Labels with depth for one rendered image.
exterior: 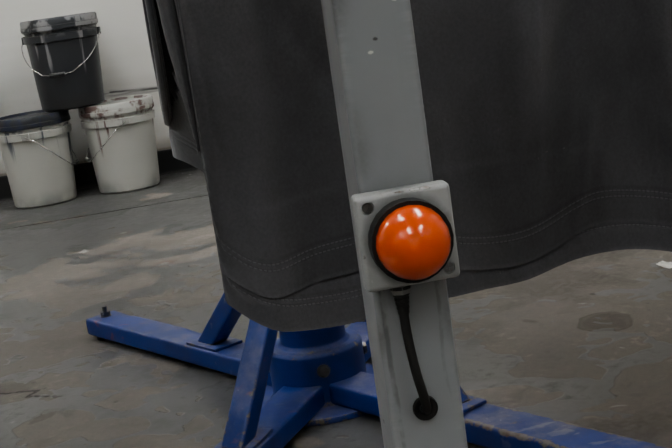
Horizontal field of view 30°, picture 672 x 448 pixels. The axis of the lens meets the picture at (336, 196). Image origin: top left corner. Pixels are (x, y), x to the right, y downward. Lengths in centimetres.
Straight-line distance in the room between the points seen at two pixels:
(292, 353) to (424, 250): 172
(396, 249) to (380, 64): 10
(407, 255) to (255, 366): 151
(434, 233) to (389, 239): 2
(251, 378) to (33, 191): 323
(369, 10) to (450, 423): 22
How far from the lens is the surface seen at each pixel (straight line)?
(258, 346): 213
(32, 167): 522
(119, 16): 554
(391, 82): 64
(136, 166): 524
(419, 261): 61
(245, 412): 208
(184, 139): 99
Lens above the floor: 79
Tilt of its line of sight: 10 degrees down
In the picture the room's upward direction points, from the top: 8 degrees counter-clockwise
